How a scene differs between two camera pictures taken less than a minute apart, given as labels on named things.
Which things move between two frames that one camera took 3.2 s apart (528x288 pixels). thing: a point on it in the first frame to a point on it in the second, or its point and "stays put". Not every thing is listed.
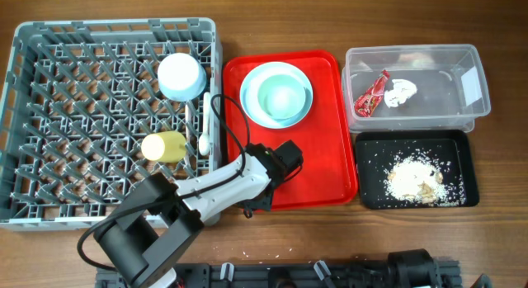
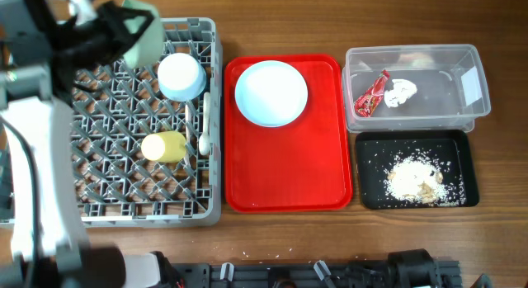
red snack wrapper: x=365 y=106 stays put
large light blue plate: x=275 y=95 stays put
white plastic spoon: x=205 y=143 stays put
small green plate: x=277 y=95 to x=148 y=48
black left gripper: x=265 y=204 to x=114 y=16
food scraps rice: x=423 y=178 stays put
